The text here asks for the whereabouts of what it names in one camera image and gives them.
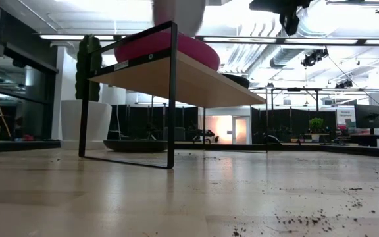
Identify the overhead rig bar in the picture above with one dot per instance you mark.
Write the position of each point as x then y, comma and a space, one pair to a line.
308, 41

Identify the green cactus plant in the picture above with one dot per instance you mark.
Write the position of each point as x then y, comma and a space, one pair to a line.
82, 72

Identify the small green potted plant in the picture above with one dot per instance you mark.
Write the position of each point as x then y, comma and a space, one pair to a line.
316, 124

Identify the ceiling-mounted black camera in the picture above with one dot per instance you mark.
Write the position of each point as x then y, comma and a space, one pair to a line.
314, 57

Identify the pink plate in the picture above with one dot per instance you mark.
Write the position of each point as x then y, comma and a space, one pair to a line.
189, 49

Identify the grey-blue plate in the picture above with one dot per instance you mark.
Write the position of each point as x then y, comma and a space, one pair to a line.
237, 80

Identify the black plate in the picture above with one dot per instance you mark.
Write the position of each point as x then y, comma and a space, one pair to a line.
133, 145

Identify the dark computer monitor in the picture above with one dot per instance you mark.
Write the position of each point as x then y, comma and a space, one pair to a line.
368, 116

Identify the wooden shelf with black frame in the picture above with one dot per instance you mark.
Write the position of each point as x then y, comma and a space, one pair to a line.
189, 82

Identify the black table frame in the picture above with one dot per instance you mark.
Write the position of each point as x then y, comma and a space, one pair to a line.
341, 149

